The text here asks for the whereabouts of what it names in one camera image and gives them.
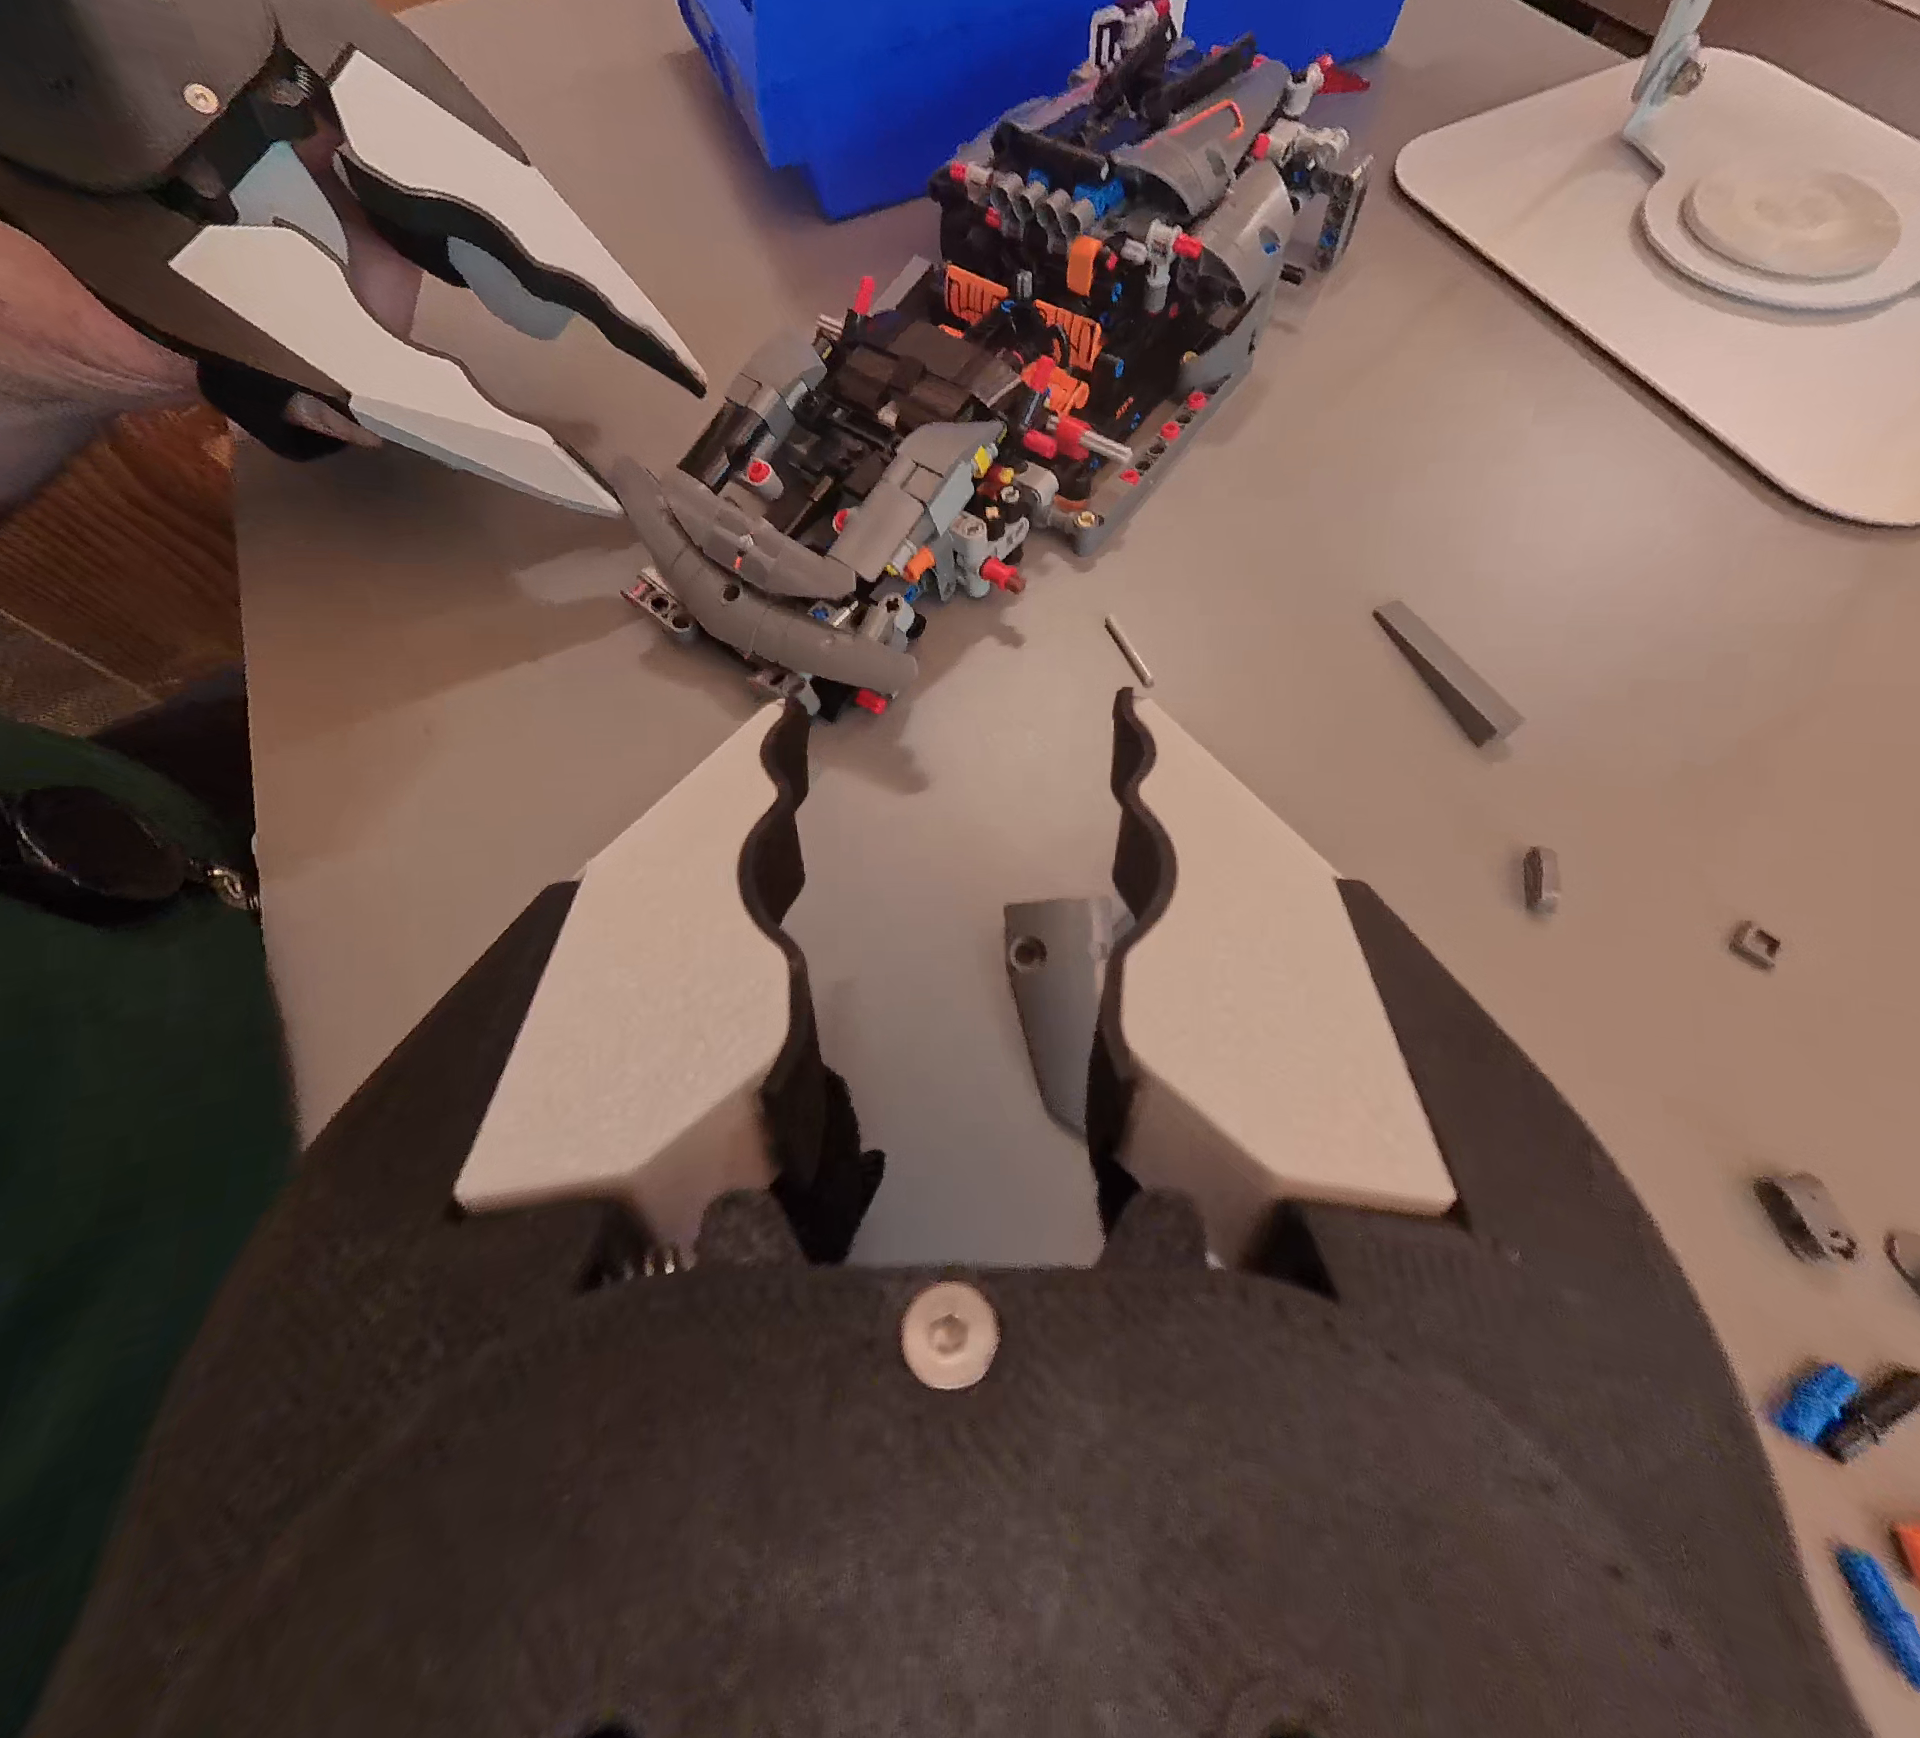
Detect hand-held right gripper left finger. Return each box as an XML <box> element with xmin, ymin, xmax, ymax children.
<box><xmin>454</xmin><ymin>701</ymin><xmax>887</xmax><ymax>1263</ymax></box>

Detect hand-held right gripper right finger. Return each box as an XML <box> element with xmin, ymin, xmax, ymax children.
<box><xmin>1082</xmin><ymin>684</ymin><xmax>1459</xmax><ymax>1237</ymax></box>

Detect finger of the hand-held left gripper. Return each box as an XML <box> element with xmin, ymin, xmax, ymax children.
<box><xmin>168</xmin><ymin>140</ymin><xmax>627</xmax><ymax>520</ymax></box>
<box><xmin>306</xmin><ymin>46</ymin><xmax>711</xmax><ymax>403</ymax></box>

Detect grey curved lego panel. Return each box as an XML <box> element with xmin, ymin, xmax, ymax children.
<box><xmin>1001</xmin><ymin>895</ymin><xmax>1137</xmax><ymax>1139</ymax></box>

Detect grey lego car model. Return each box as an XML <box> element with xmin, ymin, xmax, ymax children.
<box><xmin>622</xmin><ymin>4</ymin><xmax>1374</xmax><ymax>720</ymax></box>

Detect grey wedge lego piece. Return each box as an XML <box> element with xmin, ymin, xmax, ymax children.
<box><xmin>1371</xmin><ymin>601</ymin><xmax>1523</xmax><ymax>751</ymax></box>

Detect scattered small lego pieces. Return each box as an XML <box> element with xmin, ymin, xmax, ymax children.
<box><xmin>1751</xmin><ymin>1170</ymin><xmax>1920</xmax><ymax>1688</ymax></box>

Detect person's left hand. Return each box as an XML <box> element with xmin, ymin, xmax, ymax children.
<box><xmin>0</xmin><ymin>216</ymin><xmax>226</xmax><ymax>434</ymax></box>

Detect black round badge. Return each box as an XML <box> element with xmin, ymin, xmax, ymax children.
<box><xmin>0</xmin><ymin>783</ymin><xmax>260</xmax><ymax>927</ymax></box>

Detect person's green-clad torso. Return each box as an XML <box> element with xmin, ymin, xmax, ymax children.
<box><xmin>0</xmin><ymin>718</ymin><xmax>301</xmax><ymax>1738</ymax></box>

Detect white book stand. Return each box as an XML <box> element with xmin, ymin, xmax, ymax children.
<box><xmin>1395</xmin><ymin>0</ymin><xmax>1920</xmax><ymax>528</ymax></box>

